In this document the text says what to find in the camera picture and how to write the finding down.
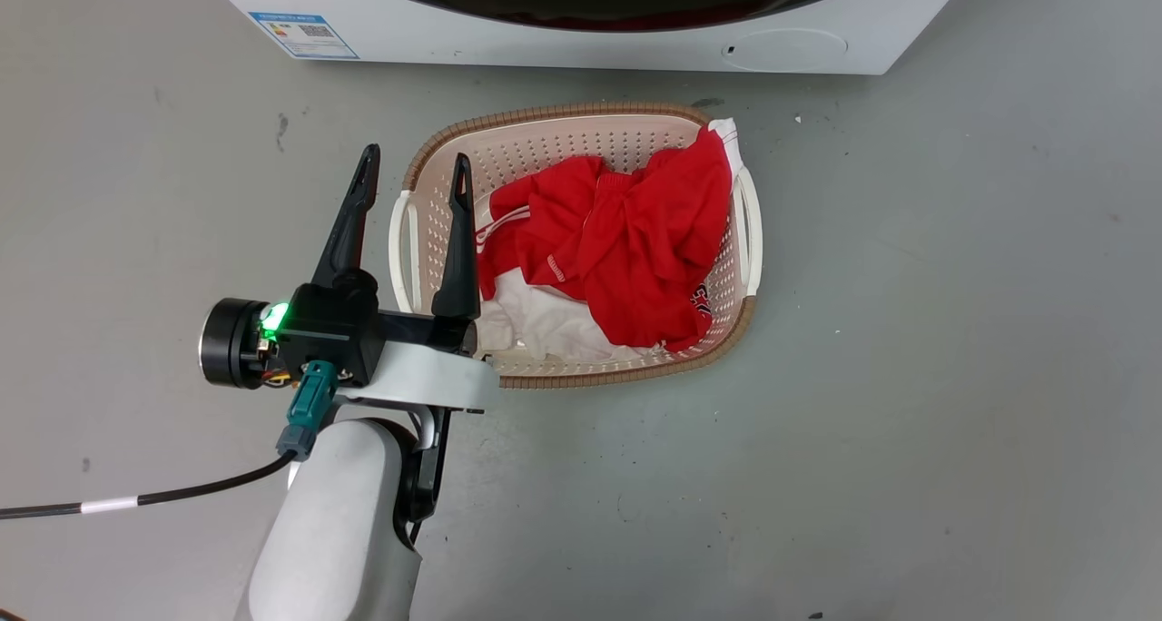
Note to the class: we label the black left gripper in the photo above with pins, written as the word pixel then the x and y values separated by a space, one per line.
pixel 331 330

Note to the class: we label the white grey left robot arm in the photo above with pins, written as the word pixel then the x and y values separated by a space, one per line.
pixel 340 521

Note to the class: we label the white washing machine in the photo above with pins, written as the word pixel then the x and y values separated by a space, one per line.
pixel 908 22

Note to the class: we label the beige plastic laundry basket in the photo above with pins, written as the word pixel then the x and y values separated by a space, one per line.
pixel 563 144

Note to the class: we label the red garment with white stripes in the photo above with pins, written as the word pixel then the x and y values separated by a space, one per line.
pixel 635 240

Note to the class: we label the blue white energy label sticker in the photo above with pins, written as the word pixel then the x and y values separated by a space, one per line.
pixel 304 35

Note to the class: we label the round white filter cover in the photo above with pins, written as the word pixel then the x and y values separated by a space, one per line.
pixel 790 51

